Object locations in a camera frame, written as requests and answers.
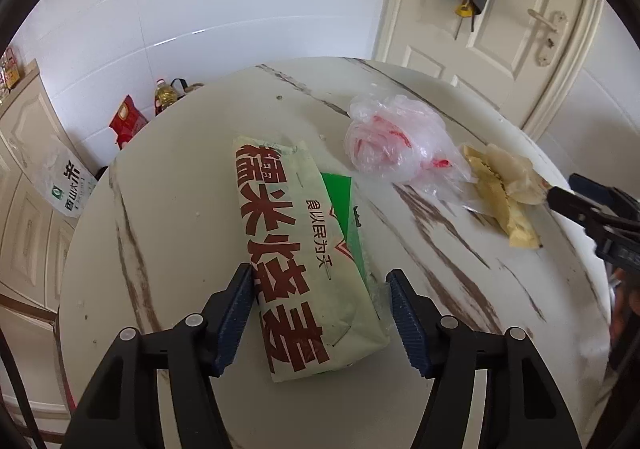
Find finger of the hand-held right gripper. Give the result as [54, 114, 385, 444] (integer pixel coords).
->
[568, 172, 640, 214]
[545, 185, 640, 242]

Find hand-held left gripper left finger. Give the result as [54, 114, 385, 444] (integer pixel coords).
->
[62, 263, 257, 449]

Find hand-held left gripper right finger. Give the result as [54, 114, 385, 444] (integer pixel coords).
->
[385, 269, 583, 449]

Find yellow snack wrapper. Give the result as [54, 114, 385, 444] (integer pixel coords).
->
[459, 144, 545, 250]

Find pale green food bag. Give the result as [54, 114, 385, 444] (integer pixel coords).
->
[232, 136, 391, 384]

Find person's right hand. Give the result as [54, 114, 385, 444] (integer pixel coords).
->
[611, 268, 640, 330]

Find clear red-printed plastic bag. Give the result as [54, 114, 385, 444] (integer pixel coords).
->
[344, 94, 476, 200]

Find white printed plastic bag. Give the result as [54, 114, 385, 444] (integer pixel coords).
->
[36, 136, 98, 220]

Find white panelled door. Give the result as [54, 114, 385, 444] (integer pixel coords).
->
[372, 0, 608, 130]

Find red packaging bag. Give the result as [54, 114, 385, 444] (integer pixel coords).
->
[109, 95, 149, 150]

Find cooking oil bottle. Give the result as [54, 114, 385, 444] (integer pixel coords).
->
[152, 78, 180, 117]

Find black bag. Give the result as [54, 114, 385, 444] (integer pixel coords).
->
[170, 78, 205, 102]

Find cream cabinet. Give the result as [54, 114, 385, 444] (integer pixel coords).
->
[0, 59, 98, 320]

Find condiment jar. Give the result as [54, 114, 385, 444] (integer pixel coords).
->
[0, 46, 23, 92]

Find metal door handle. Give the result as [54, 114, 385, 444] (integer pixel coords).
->
[526, 9, 569, 67]

